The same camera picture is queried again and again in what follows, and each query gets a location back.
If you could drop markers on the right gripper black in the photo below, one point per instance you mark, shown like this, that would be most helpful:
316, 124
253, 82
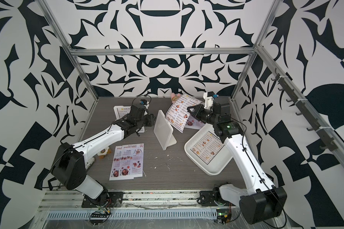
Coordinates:
199, 111

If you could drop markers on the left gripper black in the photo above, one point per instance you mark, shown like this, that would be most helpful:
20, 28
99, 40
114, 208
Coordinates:
151, 119

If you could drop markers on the dim sum menu sheet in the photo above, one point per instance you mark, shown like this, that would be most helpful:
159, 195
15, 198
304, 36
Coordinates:
122, 111
207, 147

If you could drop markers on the pink special menu sheet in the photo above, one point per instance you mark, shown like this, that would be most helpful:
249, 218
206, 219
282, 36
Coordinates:
131, 164

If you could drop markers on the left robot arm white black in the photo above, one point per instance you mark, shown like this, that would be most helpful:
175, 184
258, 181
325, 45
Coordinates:
69, 165

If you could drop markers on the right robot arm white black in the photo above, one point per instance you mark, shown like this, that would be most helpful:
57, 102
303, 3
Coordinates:
261, 200

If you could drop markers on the pink striped plush toy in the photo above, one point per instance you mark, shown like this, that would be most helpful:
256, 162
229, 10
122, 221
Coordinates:
175, 97

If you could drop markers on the brown white plush toy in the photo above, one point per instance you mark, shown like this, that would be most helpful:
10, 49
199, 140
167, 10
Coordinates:
104, 152

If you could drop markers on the white plastic tray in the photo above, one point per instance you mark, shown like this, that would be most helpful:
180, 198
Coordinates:
221, 160

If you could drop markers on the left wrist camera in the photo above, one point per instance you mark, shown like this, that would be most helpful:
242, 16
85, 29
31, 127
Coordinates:
144, 103

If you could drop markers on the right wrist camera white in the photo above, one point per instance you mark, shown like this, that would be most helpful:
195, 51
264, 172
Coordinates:
209, 98

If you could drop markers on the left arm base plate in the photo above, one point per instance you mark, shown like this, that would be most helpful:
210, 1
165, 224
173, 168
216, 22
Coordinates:
112, 199

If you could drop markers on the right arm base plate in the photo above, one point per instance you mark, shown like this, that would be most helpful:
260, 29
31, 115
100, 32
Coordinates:
213, 198

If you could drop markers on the left circuit board with wires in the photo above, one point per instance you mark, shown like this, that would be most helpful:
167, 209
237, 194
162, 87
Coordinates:
102, 215

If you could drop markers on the circuit board with wires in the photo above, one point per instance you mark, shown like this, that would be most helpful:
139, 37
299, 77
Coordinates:
102, 215
224, 217

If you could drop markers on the right circuit board with wires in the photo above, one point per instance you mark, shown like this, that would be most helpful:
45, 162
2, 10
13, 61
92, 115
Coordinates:
224, 217

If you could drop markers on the wall hook rail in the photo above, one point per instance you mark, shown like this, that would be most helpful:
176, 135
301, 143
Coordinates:
317, 124

